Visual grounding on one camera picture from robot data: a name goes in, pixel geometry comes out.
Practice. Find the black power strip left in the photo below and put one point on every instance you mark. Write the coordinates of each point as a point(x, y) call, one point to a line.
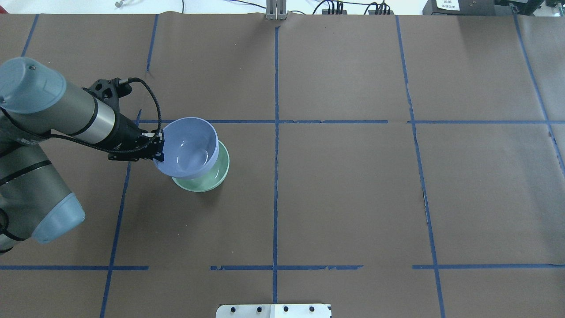
point(331, 7)

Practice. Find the brown paper table mat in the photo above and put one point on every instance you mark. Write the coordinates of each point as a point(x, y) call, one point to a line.
point(396, 167)

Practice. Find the black box with label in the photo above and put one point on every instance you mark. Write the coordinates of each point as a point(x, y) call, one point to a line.
point(459, 7)

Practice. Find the aluminium profile post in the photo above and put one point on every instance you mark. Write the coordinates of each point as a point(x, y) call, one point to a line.
point(276, 10)

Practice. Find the green ceramic bowl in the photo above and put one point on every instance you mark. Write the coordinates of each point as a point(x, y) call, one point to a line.
point(211, 179)

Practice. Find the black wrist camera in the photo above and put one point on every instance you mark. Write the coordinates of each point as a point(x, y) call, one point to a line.
point(110, 91)

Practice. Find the black power strip right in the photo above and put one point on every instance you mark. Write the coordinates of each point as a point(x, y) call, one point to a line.
point(378, 8)

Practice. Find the white metal base plate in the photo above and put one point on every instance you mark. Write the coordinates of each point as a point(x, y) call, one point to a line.
point(315, 310)

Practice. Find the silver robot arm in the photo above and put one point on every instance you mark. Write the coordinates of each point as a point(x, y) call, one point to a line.
point(38, 104)

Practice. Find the blue ceramic bowl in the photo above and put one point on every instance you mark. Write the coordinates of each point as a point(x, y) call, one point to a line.
point(191, 148)

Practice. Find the black power strip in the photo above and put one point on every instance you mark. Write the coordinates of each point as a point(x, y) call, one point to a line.
point(331, 7)
point(378, 8)

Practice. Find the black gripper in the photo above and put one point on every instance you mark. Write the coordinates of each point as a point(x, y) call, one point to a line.
point(126, 133)

